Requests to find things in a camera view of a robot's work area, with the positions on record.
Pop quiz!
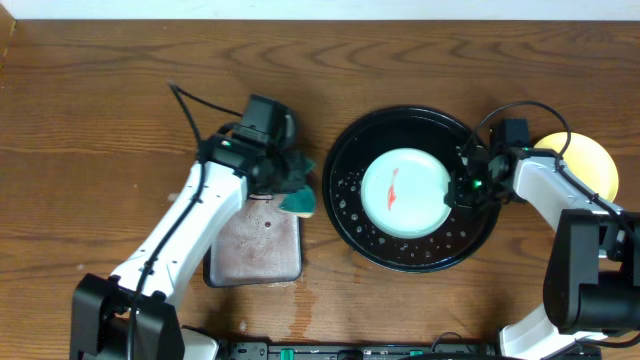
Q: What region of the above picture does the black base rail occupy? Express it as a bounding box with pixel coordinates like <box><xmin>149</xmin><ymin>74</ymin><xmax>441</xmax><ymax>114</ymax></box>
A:
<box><xmin>179</xmin><ymin>327</ymin><xmax>601</xmax><ymax>360</ymax></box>

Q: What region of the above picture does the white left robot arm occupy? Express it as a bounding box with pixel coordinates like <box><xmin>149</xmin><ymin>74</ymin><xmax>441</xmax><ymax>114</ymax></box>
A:
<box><xmin>69</xmin><ymin>134</ymin><xmax>313</xmax><ymax>359</ymax></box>

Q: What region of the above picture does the black round tray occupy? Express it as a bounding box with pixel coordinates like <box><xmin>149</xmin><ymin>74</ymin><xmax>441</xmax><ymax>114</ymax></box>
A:
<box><xmin>322</xmin><ymin>106</ymin><xmax>501</xmax><ymax>273</ymax></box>

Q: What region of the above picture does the green and yellow sponge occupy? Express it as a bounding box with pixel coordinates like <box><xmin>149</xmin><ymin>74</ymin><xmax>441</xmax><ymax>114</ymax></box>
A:
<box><xmin>278</xmin><ymin>155</ymin><xmax>317</xmax><ymax>218</ymax></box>

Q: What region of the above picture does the yellow plate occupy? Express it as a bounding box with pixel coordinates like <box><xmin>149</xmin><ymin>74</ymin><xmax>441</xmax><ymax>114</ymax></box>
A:
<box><xmin>563</xmin><ymin>133</ymin><xmax>619</xmax><ymax>202</ymax></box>

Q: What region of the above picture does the mint plate with long stain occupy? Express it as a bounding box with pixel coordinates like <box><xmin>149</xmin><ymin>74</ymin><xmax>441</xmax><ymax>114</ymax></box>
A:
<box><xmin>360</xmin><ymin>148</ymin><xmax>451</xmax><ymax>239</ymax></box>

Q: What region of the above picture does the black rectangular soapy tray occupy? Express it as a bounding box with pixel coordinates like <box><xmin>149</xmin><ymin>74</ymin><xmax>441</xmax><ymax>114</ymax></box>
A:
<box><xmin>203</xmin><ymin>195</ymin><xmax>302</xmax><ymax>288</ymax></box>

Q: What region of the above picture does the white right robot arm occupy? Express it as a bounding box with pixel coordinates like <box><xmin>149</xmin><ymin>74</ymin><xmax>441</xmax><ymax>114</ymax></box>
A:
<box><xmin>445</xmin><ymin>145</ymin><xmax>639</xmax><ymax>359</ymax></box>

